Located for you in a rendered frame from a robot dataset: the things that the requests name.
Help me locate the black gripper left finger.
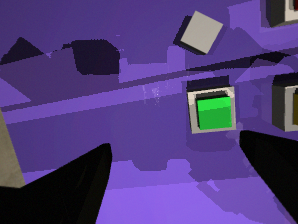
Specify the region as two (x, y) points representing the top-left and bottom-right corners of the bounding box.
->
(0, 143), (112, 224)

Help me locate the yellow button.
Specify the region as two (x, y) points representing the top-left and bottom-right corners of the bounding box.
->
(272, 82), (298, 132)

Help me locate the green button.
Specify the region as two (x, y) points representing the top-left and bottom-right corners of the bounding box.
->
(186, 85), (236, 134)

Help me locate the grey square block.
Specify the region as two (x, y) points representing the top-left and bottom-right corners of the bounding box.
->
(180, 10), (223, 55)

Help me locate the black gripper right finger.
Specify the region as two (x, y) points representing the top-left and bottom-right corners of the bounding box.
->
(239, 130), (298, 224)

